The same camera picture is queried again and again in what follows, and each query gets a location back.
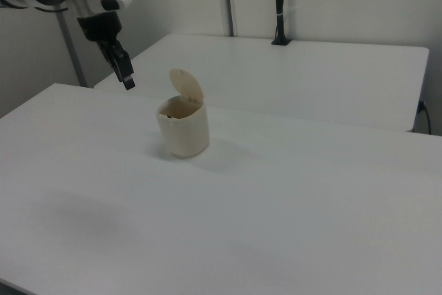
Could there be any grey metal frame post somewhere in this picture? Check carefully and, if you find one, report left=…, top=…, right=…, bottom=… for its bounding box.
left=55, top=10, right=88, bottom=88

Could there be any beige trash bin with lid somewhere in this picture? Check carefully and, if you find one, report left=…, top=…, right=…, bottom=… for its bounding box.
left=155, top=68, right=211, bottom=159

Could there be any black power cable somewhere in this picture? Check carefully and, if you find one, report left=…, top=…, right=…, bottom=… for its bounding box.
left=416, top=100, right=433, bottom=135

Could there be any black clamped pole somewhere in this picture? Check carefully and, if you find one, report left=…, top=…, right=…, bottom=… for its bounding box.
left=270, top=0, right=293, bottom=47

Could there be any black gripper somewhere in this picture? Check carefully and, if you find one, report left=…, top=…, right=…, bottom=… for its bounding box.
left=76, top=11, right=137, bottom=92

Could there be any grey partition post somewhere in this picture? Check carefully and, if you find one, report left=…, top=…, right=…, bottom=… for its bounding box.
left=222, top=0, right=240, bottom=38

